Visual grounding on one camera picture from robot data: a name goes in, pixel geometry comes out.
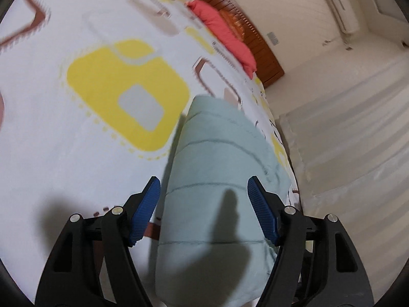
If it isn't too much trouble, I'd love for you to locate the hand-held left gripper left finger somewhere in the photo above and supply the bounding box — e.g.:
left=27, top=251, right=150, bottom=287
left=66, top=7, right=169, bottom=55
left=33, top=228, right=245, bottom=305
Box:
left=35, top=176, right=162, bottom=307

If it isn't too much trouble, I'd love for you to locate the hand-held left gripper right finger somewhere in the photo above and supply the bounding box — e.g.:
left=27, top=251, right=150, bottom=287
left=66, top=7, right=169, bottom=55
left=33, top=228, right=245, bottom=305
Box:
left=247, top=175, right=375, bottom=307

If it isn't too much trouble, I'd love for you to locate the light green puffer jacket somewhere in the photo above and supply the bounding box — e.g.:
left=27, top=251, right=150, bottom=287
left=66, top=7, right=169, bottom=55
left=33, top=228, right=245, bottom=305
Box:
left=155, top=95, right=293, bottom=307

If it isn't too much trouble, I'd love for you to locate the bed with patterned sheet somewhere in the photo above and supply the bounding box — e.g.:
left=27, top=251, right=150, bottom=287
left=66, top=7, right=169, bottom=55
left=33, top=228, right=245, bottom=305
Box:
left=0, top=0, right=301, bottom=304

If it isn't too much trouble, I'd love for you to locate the cream curtain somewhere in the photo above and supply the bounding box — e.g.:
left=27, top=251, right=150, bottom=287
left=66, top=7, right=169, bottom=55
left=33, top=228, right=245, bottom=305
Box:
left=279, top=67, right=409, bottom=295

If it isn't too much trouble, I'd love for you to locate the wooden headboard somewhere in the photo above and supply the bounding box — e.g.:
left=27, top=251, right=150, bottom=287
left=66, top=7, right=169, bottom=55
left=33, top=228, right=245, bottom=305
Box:
left=195, top=0, right=285, bottom=87

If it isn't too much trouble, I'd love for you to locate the pink pillow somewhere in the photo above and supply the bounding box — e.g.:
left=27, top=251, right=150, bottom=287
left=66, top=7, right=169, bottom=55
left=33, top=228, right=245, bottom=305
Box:
left=186, top=0, right=258, bottom=78

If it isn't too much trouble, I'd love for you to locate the orange cushion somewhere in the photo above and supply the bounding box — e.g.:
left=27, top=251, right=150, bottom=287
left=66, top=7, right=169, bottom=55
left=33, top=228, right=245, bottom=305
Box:
left=219, top=8, right=247, bottom=39

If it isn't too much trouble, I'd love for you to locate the white air conditioner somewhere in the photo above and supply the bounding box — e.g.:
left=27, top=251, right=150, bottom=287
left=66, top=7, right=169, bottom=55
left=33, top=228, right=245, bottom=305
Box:
left=313, top=0, right=360, bottom=34

